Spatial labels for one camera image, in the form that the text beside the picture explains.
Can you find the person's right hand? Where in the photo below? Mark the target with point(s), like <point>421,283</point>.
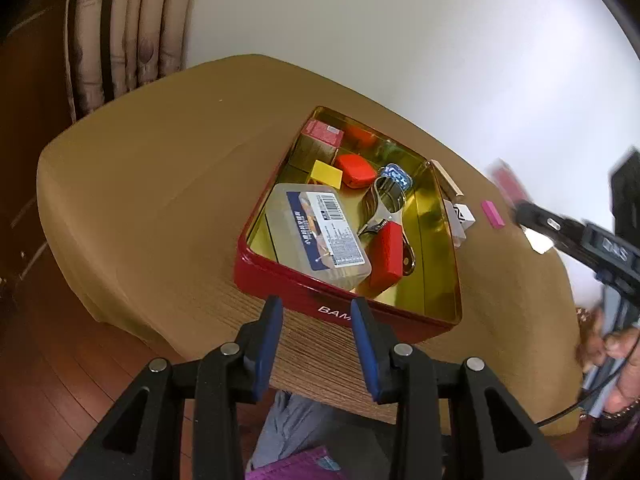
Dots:
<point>625,355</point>

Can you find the long pink item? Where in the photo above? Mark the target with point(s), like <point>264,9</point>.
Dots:
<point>507,182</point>

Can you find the purple cloth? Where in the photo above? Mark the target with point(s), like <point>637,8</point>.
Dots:
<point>290,467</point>

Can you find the red tin box gold interior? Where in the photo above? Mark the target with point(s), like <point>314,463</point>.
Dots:
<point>431,270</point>

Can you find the brown tablecloth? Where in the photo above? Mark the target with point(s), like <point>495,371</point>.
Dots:
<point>150,185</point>

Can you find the red carton box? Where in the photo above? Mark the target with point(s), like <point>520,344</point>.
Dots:
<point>322,131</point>

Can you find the pink eraser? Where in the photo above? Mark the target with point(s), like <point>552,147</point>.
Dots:
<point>492,213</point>

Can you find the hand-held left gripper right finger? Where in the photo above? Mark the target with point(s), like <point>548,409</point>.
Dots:
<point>366,352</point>

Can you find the person's grey-blue trousers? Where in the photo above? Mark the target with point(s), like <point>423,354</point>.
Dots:
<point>295,425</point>

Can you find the brown wooden door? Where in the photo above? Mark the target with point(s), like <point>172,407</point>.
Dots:
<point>30,110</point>

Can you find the person's right forearm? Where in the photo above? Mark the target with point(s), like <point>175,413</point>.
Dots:
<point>615,447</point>

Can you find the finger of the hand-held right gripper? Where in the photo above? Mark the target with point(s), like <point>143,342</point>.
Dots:
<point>547,221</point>

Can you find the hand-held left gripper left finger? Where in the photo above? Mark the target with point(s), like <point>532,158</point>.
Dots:
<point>265,347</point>

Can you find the yellow block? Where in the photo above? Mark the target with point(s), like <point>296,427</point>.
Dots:
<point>326,173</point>

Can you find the blue white glossy item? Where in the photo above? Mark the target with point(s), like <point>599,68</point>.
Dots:
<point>396,176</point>

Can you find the wooden stick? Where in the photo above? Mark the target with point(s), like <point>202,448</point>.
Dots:
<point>446,178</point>

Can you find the white box black logo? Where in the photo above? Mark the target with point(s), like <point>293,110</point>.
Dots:
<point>462,216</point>

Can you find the beige leaf-print curtain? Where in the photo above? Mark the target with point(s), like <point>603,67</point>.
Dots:
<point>130,30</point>

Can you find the red rounded case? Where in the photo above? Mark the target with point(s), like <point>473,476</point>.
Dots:
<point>356,169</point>

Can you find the clear plastic box with label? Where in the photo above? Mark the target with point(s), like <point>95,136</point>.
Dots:
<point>310,230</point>

